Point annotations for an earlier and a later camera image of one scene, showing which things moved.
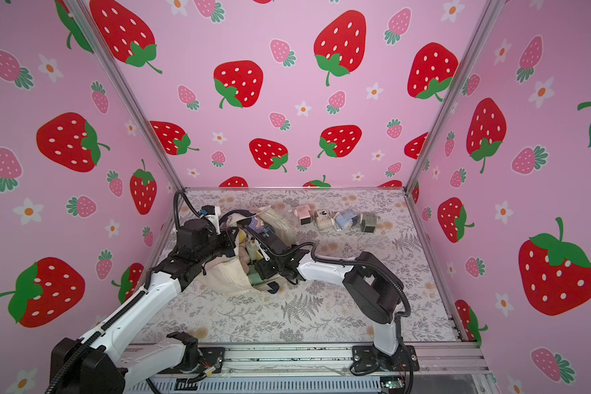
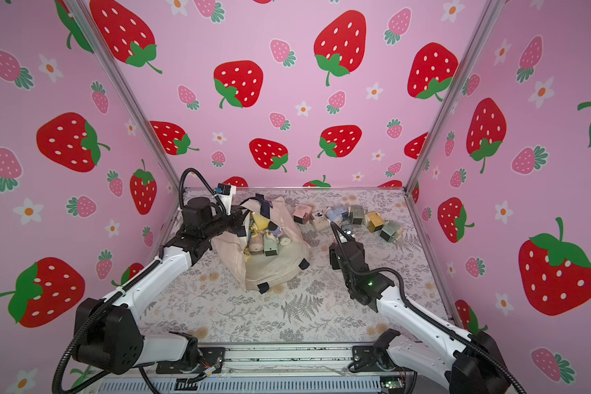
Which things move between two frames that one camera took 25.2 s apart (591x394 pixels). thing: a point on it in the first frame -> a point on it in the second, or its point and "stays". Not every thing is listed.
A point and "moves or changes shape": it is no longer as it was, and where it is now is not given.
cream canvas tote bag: x=230 y=274 moves or changes shape
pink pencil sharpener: x=304 y=213 stays
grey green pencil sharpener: x=368 y=220 -> x=357 y=213
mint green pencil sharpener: x=254 y=279 -> x=389 y=230
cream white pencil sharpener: x=323 y=220 stays
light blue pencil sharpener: x=345 y=217 moves or changes shape
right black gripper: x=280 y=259 -> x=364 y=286
